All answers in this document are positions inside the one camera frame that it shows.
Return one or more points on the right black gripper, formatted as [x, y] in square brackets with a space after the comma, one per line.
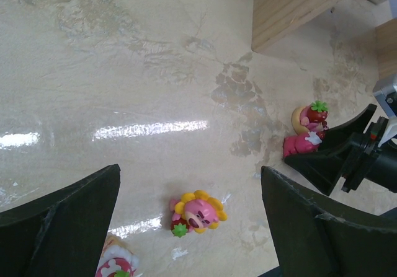
[374, 159]

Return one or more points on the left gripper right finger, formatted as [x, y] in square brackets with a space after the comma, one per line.
[315, 235]

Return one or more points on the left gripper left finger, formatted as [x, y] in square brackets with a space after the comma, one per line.
[61, 233]

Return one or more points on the pink bear with cake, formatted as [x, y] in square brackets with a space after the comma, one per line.
[302, 143]

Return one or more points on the pink bear strawberry donut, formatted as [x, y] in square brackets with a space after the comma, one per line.
[312, 117]

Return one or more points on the red strawberry bear figure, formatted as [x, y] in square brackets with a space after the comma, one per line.
[116, 259]

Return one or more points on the pink bear yellow flower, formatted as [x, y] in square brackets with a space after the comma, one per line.
[195, 212]

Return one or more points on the wooden two-tier shelf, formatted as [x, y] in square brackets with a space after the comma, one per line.
[273, 20]

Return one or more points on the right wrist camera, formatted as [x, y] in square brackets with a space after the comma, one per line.
[385, 93]

